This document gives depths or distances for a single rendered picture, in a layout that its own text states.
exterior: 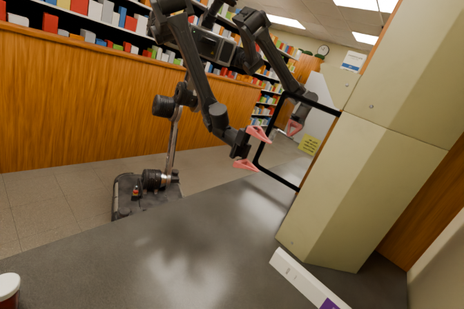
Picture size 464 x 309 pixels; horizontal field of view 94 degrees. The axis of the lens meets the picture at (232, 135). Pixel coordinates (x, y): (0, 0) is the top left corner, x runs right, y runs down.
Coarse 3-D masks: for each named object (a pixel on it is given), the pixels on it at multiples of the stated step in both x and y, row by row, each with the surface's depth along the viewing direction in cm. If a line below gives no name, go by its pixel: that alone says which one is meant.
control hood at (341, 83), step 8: (320, 64) 63; (328, 72) 61; (336, 72) 60; (344, 72) 59; (352, 72) 58; (328, 80) 61; (336, 80) 60; (344, 80) 59; (352, 80) 58; (328, 88) 62; (336, 88) 60; (344, 88) 59; (352, 88) 58; (336, 96) 60; (344, 96) 59; (336, 104) 60; (344, 104) 59
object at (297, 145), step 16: (288, 112) 97; (304, 112) 93; (320, 112) 90; (272, 128) 101; (288, 128) 98; (304, 128) 94; (320, 128) 91; (272, 144) 102; (288, 144) 99; (304, 144) 95; (320, 144) 92; (272, 160) 103; (288, 160) 100; (304, 160) 96; (288, 176) 101; (304, 176) 97
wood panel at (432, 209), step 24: (360, 72) 88; (456, 144) 72; (456, 168) 72; (432, 192) 76; (456, 192) 73; (408, 216) 81; (432, 216) 77; (384, 240) 86; (408, 240) 81; (432, 240) 77; (408, 264) 82
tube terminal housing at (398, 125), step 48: (432, 0) 47; (384, 48) 53; (432, 48) 48; (384, 96) 53; (432, 96) 51; (336, 144) 61; (384, 144) 55; (432, 144) 56; (336, 192) 61; (384, 192) 60; (288, 240) 71; (336, 240) 66
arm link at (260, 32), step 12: (264, 12) 85; (264, 24) 87; (252, 36) 86; (264, 36) 87; (264, 48) 90; (276, 48) 91; (276, 60) 93; (276, 72) 99; (288, 72) 97; (288, 84) 99
